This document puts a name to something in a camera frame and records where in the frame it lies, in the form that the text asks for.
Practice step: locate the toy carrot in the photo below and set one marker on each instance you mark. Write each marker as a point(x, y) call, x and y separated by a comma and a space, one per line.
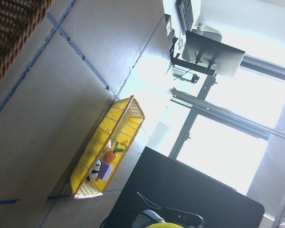
point(120, 147)

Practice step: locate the yellow packing tape roll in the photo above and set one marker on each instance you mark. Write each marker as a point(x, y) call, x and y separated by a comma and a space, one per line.
point(164, 225)

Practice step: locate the panda figurine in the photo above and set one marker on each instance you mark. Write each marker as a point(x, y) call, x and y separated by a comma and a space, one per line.
point(93, 174)

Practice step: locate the brown wicker basket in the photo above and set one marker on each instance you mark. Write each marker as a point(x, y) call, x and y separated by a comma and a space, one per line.
point(18, 20)

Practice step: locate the grey monitor back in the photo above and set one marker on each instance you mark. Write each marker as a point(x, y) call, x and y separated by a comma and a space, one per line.
point(206, 52)

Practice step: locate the yellow woven plastic basket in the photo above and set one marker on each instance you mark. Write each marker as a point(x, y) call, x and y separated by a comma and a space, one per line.
point(122, 122)

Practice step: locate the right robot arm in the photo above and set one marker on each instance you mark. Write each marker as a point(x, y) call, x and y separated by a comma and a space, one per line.
point(145, 218)

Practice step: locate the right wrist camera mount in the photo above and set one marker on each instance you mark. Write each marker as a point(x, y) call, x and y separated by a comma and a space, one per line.
point(170, 215)

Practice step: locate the purple foam cube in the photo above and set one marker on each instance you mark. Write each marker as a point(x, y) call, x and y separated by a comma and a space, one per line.
point(104, 171)

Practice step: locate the black power box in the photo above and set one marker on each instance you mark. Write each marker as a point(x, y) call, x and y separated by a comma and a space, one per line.
point(169, 29)

